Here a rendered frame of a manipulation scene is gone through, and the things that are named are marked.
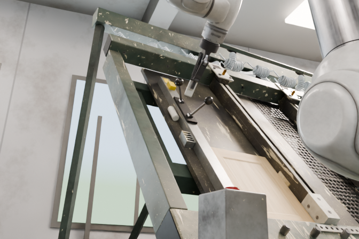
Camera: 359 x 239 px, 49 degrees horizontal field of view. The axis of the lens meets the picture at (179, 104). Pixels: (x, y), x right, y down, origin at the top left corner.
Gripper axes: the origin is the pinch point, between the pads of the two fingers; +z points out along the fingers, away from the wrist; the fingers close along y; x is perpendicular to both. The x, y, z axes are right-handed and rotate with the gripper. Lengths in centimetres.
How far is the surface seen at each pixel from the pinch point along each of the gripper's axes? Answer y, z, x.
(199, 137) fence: 7.4, 15.9, 9.5
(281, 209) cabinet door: 34, 21, 40
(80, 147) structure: -54, 70, -34
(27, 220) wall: -124, 187, -57
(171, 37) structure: -111, 2, -3
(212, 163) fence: 23.5, 17.4, 13.6
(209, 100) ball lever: -5.1, 3.7, 10.1
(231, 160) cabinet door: 11.7, 19.0, 23.9
